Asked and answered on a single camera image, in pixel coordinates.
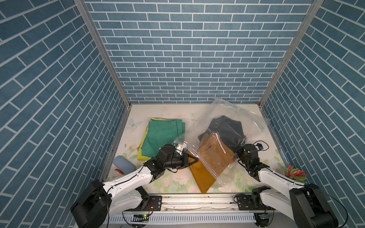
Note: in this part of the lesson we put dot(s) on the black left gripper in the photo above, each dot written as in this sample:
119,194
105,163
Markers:
184,161

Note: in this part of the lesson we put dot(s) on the brown garment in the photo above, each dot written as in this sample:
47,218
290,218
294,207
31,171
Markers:
214,159

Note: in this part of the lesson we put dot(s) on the clear plastic vacuum bag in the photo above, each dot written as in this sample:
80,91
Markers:
253,125

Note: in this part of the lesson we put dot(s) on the dark green garment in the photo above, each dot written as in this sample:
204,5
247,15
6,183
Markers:
164,135

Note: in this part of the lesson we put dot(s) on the black garment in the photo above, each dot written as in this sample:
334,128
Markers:
230,132

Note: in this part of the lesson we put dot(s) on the neon yellow garment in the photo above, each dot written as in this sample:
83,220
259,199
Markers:
142,148

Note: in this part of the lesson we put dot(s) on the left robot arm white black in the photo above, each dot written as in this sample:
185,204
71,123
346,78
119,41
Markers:
100,200

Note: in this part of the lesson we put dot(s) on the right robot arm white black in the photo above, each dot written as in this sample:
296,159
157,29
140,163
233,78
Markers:
305,204

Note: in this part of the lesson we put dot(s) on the grey blue small object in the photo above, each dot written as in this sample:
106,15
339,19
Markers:
124,165

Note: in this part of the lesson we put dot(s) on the cup of coloured clips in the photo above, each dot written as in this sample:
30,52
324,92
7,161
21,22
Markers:
296,174

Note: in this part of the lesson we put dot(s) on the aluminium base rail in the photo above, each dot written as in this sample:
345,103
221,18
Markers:
188,209

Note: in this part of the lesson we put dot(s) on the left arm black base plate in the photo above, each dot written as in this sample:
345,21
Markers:
152,203

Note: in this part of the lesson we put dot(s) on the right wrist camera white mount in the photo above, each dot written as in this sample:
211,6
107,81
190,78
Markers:
261,145

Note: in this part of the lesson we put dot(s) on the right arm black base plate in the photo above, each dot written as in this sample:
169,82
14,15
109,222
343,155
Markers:
245,203

